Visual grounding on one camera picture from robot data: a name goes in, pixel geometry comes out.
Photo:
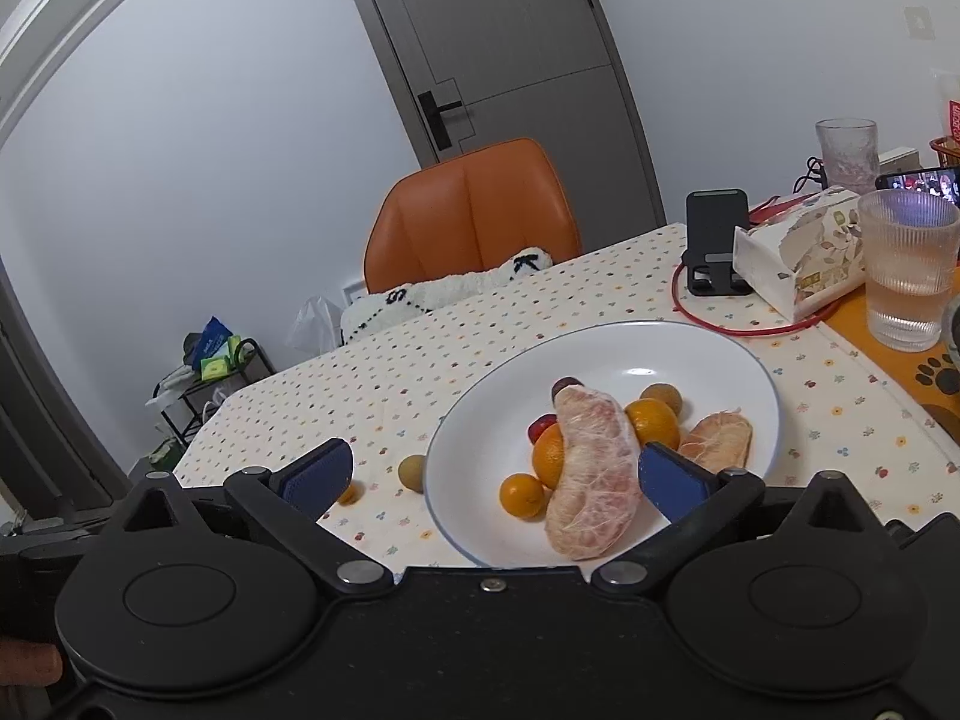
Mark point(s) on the yellow-green small fruit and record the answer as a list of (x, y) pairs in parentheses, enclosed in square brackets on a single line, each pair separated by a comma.
[(411, 473)]

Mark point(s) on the white fluffy cushion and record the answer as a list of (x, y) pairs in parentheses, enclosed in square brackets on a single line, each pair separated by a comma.
[(376, 312)]

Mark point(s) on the peeled pomelo piece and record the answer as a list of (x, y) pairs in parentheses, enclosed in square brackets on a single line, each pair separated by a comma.
[(598, 494), (719, 441)]

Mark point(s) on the floral tablecloth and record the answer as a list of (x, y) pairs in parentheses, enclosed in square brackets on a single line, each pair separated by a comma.
[(387, 394)]

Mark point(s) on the small yellow kumquat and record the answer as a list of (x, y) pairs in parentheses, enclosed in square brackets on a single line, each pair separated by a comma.
[(522, 496)]

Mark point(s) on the grey door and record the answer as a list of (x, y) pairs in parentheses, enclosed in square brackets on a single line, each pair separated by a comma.
[(542, 69)]

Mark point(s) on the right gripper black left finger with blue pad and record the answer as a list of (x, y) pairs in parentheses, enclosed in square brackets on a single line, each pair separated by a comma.
[(284, 508)]

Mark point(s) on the black metal rack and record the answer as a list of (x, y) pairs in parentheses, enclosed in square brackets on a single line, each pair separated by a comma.
[(184, 403)]

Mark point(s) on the purple tinted glass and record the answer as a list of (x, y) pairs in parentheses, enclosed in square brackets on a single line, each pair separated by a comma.
[(849, 152)]

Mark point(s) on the orange paw-print mat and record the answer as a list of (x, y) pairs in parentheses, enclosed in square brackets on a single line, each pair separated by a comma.
[(928, 377)]

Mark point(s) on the black door handle lock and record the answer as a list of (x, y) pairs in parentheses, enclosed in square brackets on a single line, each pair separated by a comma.
[(433, 115)]

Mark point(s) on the smartphone with lit screen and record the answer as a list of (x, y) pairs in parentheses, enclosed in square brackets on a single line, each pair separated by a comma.
[(940, 182)]

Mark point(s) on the dark red small fruit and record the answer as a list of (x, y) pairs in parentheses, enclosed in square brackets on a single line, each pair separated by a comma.
[(561, 384)]

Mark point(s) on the ribbed glass with water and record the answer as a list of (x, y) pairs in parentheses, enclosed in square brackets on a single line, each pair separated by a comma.
[(910, 253)]

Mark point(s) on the green box on rack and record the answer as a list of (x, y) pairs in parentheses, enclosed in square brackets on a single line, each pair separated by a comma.
[(215, 368)]

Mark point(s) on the person's left hand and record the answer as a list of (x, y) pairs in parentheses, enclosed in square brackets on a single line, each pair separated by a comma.
[(28, 665)]

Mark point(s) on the dark side doorway frame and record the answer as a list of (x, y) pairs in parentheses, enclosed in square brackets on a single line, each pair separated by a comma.
[(53, 466)]

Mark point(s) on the white plate with blue rim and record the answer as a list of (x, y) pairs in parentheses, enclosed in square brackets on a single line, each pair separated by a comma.
[(483, 439)]

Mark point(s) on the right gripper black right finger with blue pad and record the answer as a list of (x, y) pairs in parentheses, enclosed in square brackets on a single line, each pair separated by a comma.
[(702, 509)]

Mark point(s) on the black phone stand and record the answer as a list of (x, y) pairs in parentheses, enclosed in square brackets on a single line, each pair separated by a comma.
[(712, 219)]

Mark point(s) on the orange leather chair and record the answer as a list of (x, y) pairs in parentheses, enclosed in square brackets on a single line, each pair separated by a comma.
[(470, 214)]

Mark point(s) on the small orange tangerine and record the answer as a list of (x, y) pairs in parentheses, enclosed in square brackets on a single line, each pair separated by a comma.
[(653, 421)]

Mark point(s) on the white plastic bag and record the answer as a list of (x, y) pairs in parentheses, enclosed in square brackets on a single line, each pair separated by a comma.
[(316, 329)]

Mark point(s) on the patterned tissue box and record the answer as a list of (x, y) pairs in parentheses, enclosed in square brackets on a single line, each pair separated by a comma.
[(804, 257)]

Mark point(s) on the blue package on rack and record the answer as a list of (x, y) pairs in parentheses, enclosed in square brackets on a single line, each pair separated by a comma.
[(214, 340)]

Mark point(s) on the green-brown round fruit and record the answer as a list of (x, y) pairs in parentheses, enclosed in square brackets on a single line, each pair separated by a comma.
[(666, 394)]

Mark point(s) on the large orange tangerine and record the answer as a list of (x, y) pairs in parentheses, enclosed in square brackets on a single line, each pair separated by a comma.
[(548, 456)]

